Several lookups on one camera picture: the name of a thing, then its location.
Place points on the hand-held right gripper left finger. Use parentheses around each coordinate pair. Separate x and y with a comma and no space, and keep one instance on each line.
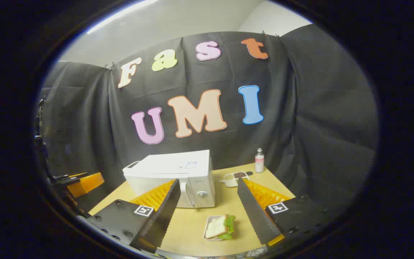
(167,212)

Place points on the black backdrop cloth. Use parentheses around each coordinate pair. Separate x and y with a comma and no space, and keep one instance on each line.
(300,108)

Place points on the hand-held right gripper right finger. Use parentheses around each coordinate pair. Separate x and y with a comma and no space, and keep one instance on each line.
(252,212)

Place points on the white microwave oven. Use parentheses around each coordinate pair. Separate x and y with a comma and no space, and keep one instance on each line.
(171,165)

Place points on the small white ribbed tray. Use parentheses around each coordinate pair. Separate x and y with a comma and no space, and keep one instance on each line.
(205,233)

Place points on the clear bottle with pink label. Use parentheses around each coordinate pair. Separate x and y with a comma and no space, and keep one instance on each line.
(259,163)

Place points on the white divided plate of grains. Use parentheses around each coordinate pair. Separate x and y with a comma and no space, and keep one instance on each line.
(230,181)

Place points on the sandwich with green lettuce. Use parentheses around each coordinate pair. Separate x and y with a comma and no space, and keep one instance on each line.
(216,226)

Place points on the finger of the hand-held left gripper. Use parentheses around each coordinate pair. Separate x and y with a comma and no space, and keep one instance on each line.
(84,183)

